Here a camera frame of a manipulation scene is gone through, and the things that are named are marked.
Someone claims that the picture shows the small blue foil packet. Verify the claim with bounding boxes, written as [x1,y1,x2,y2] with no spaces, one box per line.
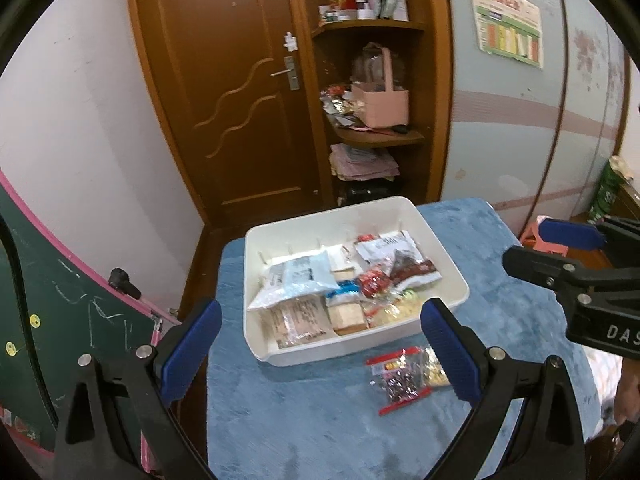
[324,280,362,302]

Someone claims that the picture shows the pink plastic stool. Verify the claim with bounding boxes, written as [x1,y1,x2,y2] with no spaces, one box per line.
[520,215,568,256]

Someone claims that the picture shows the pile of shiny wrappers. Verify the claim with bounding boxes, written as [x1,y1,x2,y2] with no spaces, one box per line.
[320,82,361,128]

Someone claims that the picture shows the white plastic bin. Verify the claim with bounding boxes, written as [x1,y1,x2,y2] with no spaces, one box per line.
[243,196,470,367]

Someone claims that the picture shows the brown wooden cabinet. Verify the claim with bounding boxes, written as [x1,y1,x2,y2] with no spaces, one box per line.
[612,182,640,221]

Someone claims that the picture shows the wall poster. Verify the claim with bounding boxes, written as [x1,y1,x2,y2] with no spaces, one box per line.
[466,0,544,70]

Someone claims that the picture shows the green bag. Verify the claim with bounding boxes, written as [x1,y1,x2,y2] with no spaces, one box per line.
[587,156,633,225]

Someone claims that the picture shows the black bag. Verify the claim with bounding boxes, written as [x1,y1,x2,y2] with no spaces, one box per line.
[335,180,396,208]

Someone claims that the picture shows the clear packet with red edges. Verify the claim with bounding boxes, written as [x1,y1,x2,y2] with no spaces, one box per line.
[365,346,434,416]

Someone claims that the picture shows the green chalkboard with pink frame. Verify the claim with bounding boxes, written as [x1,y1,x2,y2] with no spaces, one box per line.
[0,170,181,461]

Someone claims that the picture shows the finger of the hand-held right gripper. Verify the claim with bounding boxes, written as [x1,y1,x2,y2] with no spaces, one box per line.
[502,244,640,307]
[539,214,640,269]

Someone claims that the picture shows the folded pink cloths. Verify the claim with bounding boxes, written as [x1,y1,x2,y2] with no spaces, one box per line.
[329,142,401,182]

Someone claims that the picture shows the large peanut crisp packet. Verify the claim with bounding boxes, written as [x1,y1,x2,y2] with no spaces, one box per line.
[364,289,423,328]

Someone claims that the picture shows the white and grey snack packet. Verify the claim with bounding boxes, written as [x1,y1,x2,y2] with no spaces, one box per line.
[354,231,418,267]

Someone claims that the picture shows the wooden corner shelf unit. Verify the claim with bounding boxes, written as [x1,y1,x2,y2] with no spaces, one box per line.
[295,0,456,211]

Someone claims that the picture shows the blue plush tablecloth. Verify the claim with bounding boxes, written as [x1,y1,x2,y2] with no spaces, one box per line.
[206,199,601,480]

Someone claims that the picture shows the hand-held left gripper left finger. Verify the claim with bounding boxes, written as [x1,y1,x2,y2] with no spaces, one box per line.
[52,297,223,480]

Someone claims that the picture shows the brown wooden door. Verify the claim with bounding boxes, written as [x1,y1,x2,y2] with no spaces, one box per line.
[125,0,326,226]

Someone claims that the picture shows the person's right hand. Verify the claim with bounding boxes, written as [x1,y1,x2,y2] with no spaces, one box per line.
[614,357,640,427]

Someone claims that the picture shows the pink basket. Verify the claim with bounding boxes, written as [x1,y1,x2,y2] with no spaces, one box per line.
[350,44,411,128]

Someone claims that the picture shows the clear packet of biscuit sticks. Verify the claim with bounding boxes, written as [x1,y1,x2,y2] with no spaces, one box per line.
[261,296,328,350]

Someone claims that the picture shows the silver door handle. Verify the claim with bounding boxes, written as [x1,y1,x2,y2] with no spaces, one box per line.
[270,56,299,92]

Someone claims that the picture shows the red round candy packet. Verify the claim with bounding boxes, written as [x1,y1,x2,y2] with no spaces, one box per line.
[357,267,393,300]

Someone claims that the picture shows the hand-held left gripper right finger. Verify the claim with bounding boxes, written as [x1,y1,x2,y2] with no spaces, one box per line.
[420,297,586,480]

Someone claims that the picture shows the grey sliding wardrobe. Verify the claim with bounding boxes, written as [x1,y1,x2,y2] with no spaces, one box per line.
[440,0,638,221]

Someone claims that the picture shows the clear light blue packet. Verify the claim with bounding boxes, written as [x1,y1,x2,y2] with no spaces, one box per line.
[247,252,333,311]

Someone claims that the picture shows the beige and brown long packet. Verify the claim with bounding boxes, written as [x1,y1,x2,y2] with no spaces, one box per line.
[326,297,370,336]

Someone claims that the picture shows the cluster of cosmetic bottles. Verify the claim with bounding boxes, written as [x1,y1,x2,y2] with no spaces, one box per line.
[318,0,408,23]

